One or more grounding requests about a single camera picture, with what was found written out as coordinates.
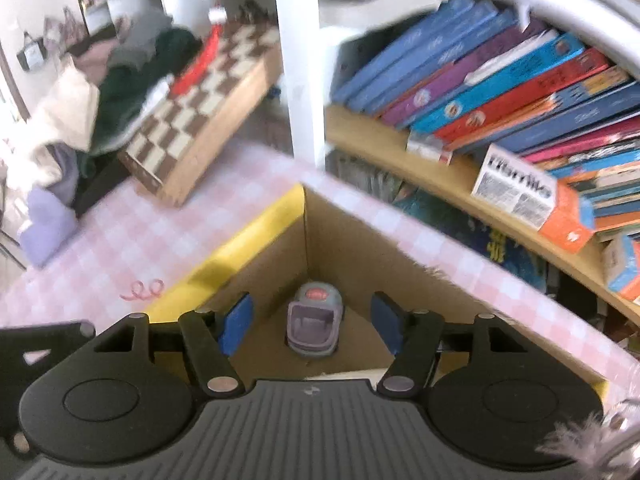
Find small red white box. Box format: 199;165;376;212
406;132;453;165

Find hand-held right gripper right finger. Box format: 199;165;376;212
370;291;553;400

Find fluffy lilac keychain charm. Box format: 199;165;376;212
537;400;640;480

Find dark green garment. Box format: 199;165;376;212
75;27;203;181

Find row of colourful books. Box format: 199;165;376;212
330;0;640;241

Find wooden chessboard box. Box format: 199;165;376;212
117;20;283;208

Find grey garment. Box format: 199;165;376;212
107;10;173;68

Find purple fleece garment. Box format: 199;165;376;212
17;145;81;268

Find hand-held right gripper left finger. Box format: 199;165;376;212
67;292;252;400

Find pink checkered desktop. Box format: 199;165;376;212
0;137;640;401

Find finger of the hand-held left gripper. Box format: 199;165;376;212
0;321;96;413

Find orange white carton small print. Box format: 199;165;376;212
601;234;640;305

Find white desk lamp bar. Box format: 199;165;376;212
482;0;640;76

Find orange white carton black lettering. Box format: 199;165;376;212
471;144;597;254

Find yellow cardboard box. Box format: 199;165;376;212
145;184;608;401

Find white desk shelf unit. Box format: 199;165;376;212
272;0;640;311

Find red tassel ornament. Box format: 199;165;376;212
170;5;228;98

